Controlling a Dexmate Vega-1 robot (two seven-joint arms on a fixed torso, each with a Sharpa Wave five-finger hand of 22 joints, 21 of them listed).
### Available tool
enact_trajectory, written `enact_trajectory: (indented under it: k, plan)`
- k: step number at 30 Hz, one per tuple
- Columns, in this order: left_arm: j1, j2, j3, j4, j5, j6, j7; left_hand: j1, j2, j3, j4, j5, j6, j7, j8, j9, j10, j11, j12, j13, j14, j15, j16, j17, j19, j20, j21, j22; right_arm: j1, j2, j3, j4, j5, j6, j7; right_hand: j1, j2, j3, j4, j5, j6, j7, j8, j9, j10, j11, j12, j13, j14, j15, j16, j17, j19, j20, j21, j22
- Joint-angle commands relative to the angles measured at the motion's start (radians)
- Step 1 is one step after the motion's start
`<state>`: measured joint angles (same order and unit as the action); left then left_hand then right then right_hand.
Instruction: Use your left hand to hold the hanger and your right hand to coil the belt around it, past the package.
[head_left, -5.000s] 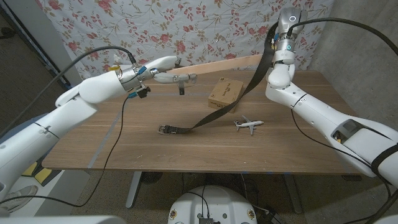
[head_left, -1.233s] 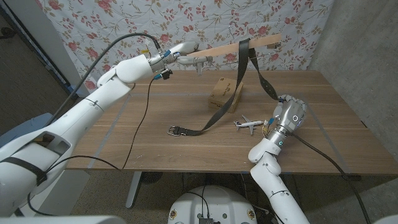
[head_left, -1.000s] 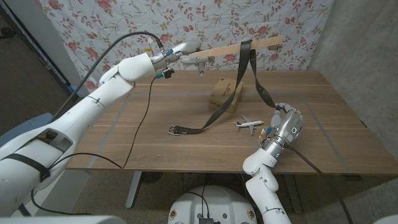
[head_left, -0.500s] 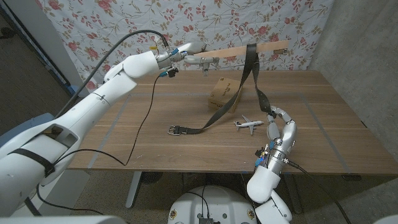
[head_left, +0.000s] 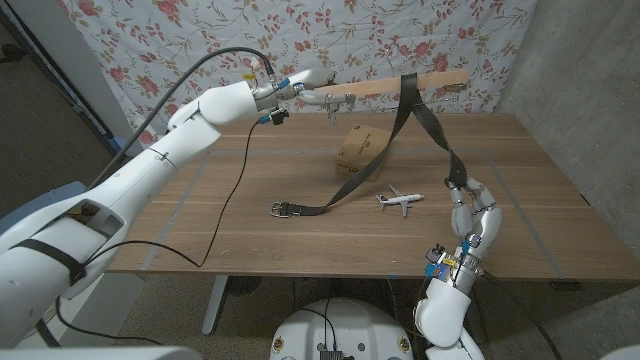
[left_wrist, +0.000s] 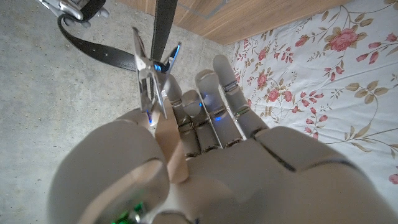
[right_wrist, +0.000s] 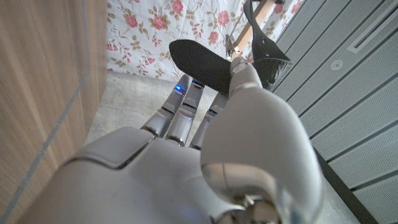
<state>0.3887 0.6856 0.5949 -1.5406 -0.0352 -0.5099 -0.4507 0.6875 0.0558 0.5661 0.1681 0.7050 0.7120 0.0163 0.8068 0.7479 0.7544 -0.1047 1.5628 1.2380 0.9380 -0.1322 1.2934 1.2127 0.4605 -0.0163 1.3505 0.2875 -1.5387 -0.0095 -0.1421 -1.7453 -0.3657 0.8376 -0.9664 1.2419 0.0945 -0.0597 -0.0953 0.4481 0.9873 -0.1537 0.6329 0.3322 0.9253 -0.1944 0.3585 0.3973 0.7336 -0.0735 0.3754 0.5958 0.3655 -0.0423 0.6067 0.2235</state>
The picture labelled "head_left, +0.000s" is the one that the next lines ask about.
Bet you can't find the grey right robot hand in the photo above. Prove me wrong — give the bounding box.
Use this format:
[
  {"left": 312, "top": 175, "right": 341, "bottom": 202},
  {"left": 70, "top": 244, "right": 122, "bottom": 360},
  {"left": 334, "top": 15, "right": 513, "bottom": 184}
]
[{"left": 444, "top": 177, "right": 504, "bottom": 294}]

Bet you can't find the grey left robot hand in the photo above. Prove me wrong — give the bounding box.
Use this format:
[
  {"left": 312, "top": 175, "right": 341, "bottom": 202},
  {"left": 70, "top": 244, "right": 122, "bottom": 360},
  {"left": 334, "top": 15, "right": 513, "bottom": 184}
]
[{"left": 253, "top": 67, "right": 357, "bottom": 112}]

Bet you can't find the wooden hanger with metal clips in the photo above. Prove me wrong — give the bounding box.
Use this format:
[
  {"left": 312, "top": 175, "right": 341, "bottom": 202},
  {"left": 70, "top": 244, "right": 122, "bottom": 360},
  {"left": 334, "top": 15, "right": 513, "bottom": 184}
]
[{"left": 314, "top": 69, "right": 471, "bottom": 125}]

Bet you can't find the dark brown leather belt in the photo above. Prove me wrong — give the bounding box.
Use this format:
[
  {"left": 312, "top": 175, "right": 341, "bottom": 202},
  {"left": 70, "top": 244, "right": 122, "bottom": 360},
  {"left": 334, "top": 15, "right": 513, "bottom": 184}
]
[{"left": 268, "top": 72, "right": 469, "bottom": 219}]

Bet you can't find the brown cardboard package box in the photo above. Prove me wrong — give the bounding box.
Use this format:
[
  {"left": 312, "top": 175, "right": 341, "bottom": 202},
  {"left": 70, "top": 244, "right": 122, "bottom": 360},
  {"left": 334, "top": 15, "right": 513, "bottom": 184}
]
[{"left": 334, "top": 124, "right": 394, "bottom": 183}]

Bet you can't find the floral backdrop cloth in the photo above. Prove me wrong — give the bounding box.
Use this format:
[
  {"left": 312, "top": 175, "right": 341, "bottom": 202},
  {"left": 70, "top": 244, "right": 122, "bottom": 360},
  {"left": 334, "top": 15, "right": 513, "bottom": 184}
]
[{"left": 55, "top": 0, "right": 539, "bottom": 146}]

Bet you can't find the white toy airplane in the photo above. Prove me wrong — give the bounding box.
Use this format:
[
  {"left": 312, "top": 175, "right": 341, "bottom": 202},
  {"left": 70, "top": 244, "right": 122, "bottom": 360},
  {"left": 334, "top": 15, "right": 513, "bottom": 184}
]
[{"left": 375, "top": 185, "right": 425, "bottom": 218}]

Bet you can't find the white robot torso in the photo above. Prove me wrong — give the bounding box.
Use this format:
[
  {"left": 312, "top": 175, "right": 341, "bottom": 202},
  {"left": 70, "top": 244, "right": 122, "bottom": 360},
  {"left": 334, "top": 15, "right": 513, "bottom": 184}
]
[{"left": 269, "top": 297, "right": 415, "bottom": 360}]

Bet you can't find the white table leg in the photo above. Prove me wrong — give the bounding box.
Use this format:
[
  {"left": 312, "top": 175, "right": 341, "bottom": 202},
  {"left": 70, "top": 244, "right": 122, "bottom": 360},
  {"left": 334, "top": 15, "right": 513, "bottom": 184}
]
[{"left": 201, "top": 274, "right": 229, "bottom": 335}]

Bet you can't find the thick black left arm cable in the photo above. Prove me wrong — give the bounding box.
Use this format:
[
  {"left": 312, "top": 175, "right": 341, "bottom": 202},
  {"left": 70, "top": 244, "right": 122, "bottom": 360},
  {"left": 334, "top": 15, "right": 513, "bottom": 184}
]
[{"left": 88, "top": 46, "right": 277, "bottom": 190}]

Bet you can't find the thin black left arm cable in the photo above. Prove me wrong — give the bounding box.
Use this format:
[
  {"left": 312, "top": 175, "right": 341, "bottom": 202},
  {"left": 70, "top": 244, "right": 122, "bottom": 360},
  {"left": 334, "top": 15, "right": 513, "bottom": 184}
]
[{"left": 54, "top": 119, "right": 264, "bottom": 347}]

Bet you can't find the black torso cable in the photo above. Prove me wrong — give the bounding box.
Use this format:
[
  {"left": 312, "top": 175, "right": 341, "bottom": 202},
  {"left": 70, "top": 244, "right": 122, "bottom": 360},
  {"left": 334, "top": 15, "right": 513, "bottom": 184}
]
[{"left": 298, "top": 297, "right": 337, "bottom": 351}]

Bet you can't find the white door frame post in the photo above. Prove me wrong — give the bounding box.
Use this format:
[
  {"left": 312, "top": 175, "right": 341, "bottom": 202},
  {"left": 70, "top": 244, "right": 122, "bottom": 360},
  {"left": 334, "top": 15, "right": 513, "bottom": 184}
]
[{"left": 9, "top": 0, "right": 149, "bottom": 157}]

